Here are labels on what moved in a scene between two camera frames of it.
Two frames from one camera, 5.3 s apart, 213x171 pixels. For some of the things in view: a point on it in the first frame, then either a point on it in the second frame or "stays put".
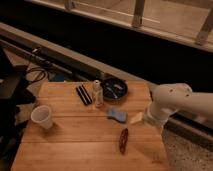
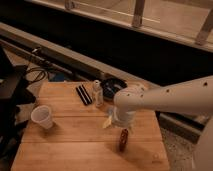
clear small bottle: [98, 93] stays put
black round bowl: [114, 88] stays put
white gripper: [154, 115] to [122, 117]
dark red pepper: [123, 140] stays put
